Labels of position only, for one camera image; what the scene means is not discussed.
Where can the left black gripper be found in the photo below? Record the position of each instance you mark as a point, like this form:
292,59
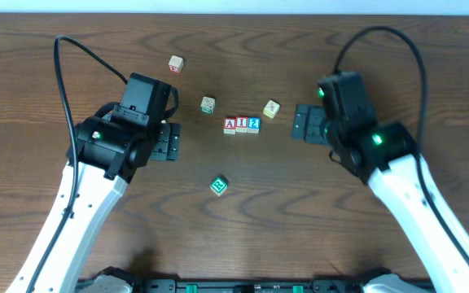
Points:
168,142

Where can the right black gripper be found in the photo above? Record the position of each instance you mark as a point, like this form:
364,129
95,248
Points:
309,122

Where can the blue number 2 block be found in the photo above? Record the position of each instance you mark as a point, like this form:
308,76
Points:
254,125

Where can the red letter A block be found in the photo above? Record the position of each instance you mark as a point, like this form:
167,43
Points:
229,126

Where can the red letter I block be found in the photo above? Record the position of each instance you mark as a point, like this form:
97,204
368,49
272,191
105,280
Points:
241,124

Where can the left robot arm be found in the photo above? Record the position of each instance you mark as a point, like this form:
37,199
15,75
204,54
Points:
109,153

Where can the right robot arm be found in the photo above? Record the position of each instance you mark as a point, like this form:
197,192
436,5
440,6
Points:
385,158

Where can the wooden block yellow side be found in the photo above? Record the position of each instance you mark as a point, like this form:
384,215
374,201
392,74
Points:
271,109

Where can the wooden block green picture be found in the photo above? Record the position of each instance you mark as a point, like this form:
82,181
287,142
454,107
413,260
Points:
208,104

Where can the green letter R block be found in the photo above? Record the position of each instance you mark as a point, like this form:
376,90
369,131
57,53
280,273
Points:
219,186

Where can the wooden block red bottom edge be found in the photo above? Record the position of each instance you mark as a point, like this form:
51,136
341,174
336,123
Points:
176,63

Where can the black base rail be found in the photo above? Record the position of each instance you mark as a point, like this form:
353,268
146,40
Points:
323,285

